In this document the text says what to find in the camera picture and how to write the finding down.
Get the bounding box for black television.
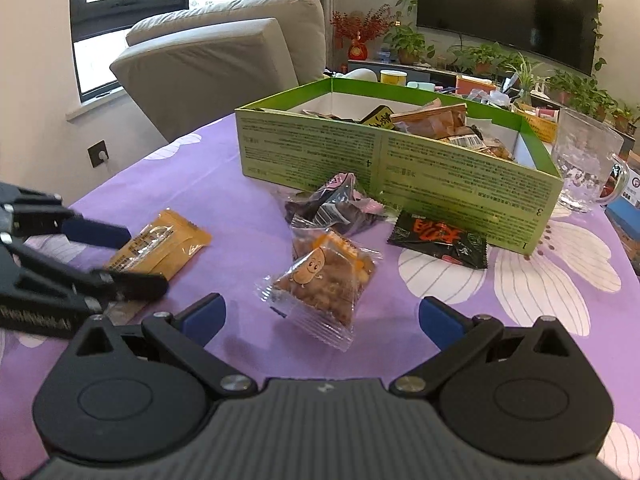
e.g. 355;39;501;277
416;0;600;77

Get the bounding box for orange tissue box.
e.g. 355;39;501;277
455;75;496;96

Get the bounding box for blue and white carton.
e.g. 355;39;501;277
604;165;640;277

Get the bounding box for red flower decoration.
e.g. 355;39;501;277
329;4;397;62

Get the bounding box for peanut packet with cartoon face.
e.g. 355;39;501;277
255;246;377;352

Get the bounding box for dark plum snack packet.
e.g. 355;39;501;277
284;172;390;237

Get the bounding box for orange snack packet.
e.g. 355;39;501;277
103;209;213;283

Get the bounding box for yellow woven basket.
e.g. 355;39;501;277
515;102;560;143

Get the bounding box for black packet with red print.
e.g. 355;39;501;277
386;209;489;270

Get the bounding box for clear peanut packet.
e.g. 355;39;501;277
291;226;384;273

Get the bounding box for potted green plant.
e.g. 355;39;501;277
384;24;435;66
447;42;518;77
545;70;613;111

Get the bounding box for orange brown snack packets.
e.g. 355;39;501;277
390;101;469;139

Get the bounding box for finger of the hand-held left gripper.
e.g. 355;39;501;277
0;182;132;251
0;241;169;312

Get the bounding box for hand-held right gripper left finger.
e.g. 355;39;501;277
55;293;259;400

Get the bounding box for dark television console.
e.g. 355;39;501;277
347;59;561;101

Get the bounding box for glass mug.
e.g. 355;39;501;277
554;108;632;214

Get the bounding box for clear packet with barcode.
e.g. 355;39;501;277
440;127;486;150

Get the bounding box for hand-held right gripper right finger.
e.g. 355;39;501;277
389;296;590;400

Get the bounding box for black and yellow packet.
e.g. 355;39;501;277
359;105;397;132

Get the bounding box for green cardboard box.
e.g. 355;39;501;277
234;76;564;254

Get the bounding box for beige recliner sofa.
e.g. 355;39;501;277
109;0;327;144

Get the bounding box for purple floral tablecloth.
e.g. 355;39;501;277
0;112;640;480

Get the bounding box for spider plant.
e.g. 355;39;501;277
502;52;548;106

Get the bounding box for small potted plant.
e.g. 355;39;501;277
607;102;640;133

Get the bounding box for dark wall socket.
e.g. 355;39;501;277
87;140;111;169

